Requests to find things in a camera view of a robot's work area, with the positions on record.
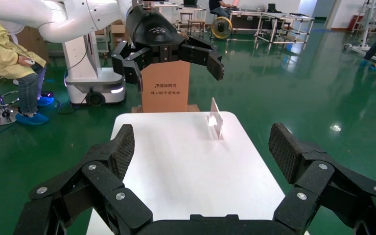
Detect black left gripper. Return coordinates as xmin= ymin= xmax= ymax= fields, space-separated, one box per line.
xmin=111 ymin=4 xmax=225 ymax=93

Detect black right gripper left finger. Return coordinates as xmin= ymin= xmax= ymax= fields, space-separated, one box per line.
xmin=13 ymin=123 xmax=153 ymax=235

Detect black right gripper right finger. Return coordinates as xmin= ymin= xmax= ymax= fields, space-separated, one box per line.
xmin=268 ymin=122 xmax=376 ymax=235

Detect small brown cardboard box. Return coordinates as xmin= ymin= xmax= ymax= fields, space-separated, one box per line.
xmin=141 ymin=60 xmax=191 ymax=114

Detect red floor box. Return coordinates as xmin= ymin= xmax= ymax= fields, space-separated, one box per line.
xmin=348 ymin=14 xmax=364 ymax=32

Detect wooden stool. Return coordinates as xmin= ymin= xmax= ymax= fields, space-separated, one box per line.
xmin=187 ymin=19 xmax=206 ymax=39
xmin=176 ymin=11 xmax=193 ymax=31

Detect white table with laptop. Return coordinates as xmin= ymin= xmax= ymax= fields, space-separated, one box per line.
xmin=152 ymin=2 xmax=207 ymax=33

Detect stacked brown cardboard boxes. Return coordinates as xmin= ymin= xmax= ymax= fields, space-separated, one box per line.
xmin=110 ymin=19 xmax=128 ymax=47

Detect brown wooden board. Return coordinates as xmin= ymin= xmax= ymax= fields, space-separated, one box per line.
xmin=131 ymin=104 xmax=201 ymax=114

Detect seated person in dark shirt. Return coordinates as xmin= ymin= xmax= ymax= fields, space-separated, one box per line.
xmin=208 ymin=0 xmax=240 ymax=19

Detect clear acrylic sign stand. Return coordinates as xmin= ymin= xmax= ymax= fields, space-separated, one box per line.
xmin=206 ymin=97 xmax=224 ymax=141

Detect white robot body column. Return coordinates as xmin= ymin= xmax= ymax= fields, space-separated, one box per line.
xmin=62 ymin=32 xmax=127 ymax=107

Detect black flight case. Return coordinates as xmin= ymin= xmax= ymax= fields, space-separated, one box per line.
xmin=228 ymin=9 xmax=265 ymax=32

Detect blue shoe cover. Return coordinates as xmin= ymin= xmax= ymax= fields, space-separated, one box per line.
xmin=15 ymin=112 xmax=50 ymax=126
xmin=37 ymin=96 xmax=55 ymax=107

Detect large brown cardboard sheet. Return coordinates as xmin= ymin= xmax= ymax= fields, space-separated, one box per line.
xmin=9 ymin=25 xmax=51 ymax=64

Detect white standing fan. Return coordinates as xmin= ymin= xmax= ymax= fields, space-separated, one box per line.
xmin=0 ymin=19 xmax=25 ymax=37

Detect person in yellow jacket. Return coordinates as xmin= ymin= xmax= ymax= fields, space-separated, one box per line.
xmin=0 ymin=16 xmax=47 ymax=118

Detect yellow cable reel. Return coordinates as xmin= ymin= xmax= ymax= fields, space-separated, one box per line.
xmin=211 ymin=16 xmax=234 ymax=40

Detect black floor cable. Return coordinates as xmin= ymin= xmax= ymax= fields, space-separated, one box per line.
xmin=54 ymin=97 xmax=88 ymax=115

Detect white pipe-frame workbench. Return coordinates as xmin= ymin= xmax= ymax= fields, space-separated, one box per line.
xmin=254 ymin=12 xmax=315 ymax=45

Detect white metal stand frame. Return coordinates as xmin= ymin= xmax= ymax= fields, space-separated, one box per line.
xmin=343 ymin=0 xmax=376 ymax=56

